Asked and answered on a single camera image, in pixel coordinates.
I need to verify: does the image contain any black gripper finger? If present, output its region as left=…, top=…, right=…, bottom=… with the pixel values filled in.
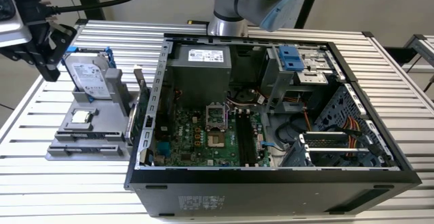
left=0, top=45, right=52, bottom=82
left=47, top=22, right=78, bottom=82

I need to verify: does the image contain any hard disk in blue carrier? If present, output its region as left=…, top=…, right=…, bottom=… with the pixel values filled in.
left=61, top=45, right=118, bottom=103

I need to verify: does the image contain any silver CPU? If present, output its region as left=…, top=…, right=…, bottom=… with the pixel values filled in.
left=70, top=111, right=94, bottom=124

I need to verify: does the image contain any green graphics card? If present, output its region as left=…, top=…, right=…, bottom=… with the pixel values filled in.
left=126, top=65, right=153, bottom=145

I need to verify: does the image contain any grey parts rack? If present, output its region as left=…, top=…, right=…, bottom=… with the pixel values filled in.
left=46, top=69, right=154, bottom=162

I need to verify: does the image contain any grey power supply unit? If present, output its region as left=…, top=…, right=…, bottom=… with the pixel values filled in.
left=167, top=44, right=234, bottom=108

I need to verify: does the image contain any metal socket cover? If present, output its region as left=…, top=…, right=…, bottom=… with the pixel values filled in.
left=205, top=101, right=229, bottom=131

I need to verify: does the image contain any thin metal locking lever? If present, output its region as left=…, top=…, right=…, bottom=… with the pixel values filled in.
left=223, top=105, right=235, bottom=131

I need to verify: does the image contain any black round fan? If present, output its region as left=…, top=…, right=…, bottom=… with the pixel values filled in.
left=233, top=87, right=261, bottom=103

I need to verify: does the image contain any green motherboard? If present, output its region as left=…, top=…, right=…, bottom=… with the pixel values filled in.
left=149, top=107, right=274, bottom=168

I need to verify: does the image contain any CPU socket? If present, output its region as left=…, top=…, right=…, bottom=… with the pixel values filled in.
left=206, top=131, right=227, bottom=149

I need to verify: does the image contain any blue drive bay latch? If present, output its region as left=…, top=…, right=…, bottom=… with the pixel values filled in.
left=277, top=45, right=305, bottom=72

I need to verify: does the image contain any blue plug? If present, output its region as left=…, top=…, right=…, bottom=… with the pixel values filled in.
left=259, top=140, right=293, bottom=150

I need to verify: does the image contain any black PC case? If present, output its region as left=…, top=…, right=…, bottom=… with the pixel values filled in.
left=123, top=33, right=424, bottom=218

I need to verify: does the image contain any grey metal disk bay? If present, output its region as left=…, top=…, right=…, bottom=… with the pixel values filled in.
left=281, top=131, right=374, bottom=168

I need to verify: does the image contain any silver slatted side table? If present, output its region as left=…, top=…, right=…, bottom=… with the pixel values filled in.
left=400, top=34, right=434, bottom=92

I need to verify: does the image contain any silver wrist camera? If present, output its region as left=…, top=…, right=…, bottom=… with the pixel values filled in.
left=0, top=18, right=34, bottom=49

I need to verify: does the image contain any thin orange wire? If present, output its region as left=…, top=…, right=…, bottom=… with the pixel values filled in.
left=304, top=108, right=313, bottom=132

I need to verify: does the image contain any red yellow wire bundle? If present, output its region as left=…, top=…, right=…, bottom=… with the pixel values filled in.
left=341, top=116, right=362, bottom=158

